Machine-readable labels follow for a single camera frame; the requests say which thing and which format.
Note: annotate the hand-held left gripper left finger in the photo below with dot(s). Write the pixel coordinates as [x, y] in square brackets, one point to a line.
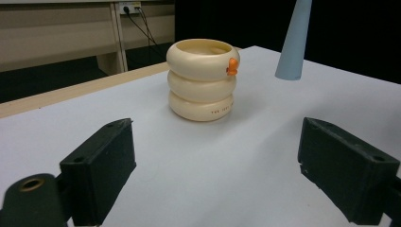
[97, 175]

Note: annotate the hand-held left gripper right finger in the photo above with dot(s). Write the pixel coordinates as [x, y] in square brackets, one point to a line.
[350, 175]

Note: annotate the cream ringed cup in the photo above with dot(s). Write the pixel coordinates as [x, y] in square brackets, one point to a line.
[201, 78]

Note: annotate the light blue cone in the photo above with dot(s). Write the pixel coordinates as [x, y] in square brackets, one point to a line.
[294, 41]

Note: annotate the white table cover sheet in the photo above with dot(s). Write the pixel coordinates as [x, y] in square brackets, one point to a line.
[220, 142]

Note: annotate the beige cabinet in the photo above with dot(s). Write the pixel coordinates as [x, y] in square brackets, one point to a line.
[63, 34]

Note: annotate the white wall socket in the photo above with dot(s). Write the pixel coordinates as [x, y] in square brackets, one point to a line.
[130, 7]

